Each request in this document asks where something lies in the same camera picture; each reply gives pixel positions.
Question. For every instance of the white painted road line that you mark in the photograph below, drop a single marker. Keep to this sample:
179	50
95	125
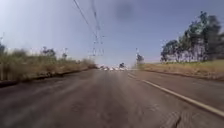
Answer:
186	99

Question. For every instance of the dry grass verge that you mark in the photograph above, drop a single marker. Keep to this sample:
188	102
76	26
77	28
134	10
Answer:
193	68

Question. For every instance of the row of trees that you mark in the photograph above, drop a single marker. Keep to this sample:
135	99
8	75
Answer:
200	40

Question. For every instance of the dry grass bank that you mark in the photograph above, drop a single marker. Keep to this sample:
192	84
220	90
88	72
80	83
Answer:
30	66

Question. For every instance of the tree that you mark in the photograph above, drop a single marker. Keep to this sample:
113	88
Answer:
140	59
48	52

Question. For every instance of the grey asphalt road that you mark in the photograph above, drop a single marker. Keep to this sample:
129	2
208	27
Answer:
100	100

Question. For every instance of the power pylon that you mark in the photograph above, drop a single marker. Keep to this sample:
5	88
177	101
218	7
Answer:
97	45

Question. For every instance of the group of vehicles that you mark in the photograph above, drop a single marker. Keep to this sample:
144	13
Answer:
112	68

